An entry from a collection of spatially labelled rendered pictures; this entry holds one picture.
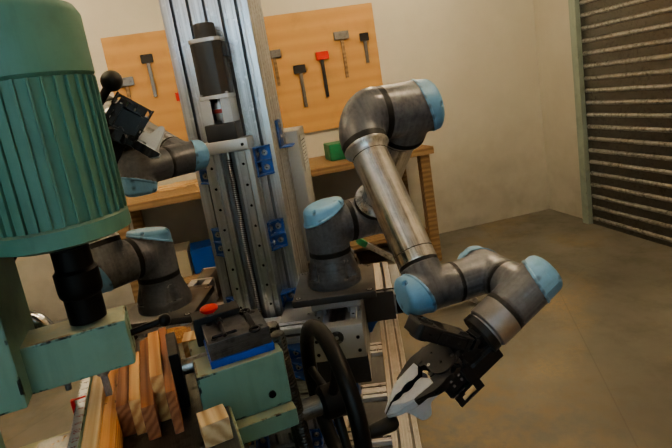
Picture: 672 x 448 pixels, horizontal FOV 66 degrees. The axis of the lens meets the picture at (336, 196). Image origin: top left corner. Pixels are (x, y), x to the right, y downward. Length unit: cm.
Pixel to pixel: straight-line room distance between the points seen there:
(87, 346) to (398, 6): 386
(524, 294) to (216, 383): 50
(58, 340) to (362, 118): 65
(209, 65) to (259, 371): 89
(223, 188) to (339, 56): 278
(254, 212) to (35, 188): 85
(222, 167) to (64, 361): 82
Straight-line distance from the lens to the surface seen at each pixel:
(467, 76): 455
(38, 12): 75
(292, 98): 408
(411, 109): 110
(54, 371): 85
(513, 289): 91
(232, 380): 85
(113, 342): 83
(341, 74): 416
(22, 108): 73
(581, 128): 440
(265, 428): 88
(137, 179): 120
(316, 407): 96
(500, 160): 473
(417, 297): 91
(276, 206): 157
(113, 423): 85
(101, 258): 145
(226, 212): 153
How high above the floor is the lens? 134
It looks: 11 degrees down
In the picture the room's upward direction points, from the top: 9 degrees counter-clockwise
